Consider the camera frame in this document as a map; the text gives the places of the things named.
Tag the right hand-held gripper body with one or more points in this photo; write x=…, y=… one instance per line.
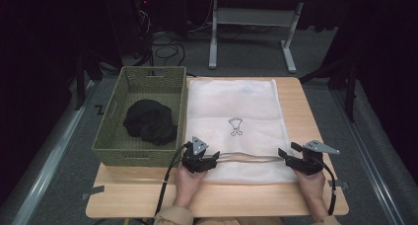
x=310, y=162

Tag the person's right hand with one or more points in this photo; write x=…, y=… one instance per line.
x=310, y=187

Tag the aluminium floor rail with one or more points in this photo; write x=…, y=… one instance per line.
x=49, y=169
x=371, y=159

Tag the person's beige clothing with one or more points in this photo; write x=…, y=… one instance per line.
x=240, y=221

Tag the white metal desk frame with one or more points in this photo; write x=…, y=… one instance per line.
x=253, y=17

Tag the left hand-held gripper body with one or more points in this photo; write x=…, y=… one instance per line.
x=195, y=161

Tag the black cloth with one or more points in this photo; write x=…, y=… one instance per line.
x=149, y=121

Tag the black metal stand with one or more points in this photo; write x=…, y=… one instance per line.
x=350, y=87
x=80, y=83

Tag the white mesh laundry bag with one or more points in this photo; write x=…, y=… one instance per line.
x=230, y=103

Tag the green woven basket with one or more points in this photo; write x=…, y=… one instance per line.
x=144, y=87

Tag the person's left hand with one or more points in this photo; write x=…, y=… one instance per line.
x=187, y=185

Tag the grey tape strip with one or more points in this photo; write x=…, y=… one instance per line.
x=341, y=185
x=93, y=191

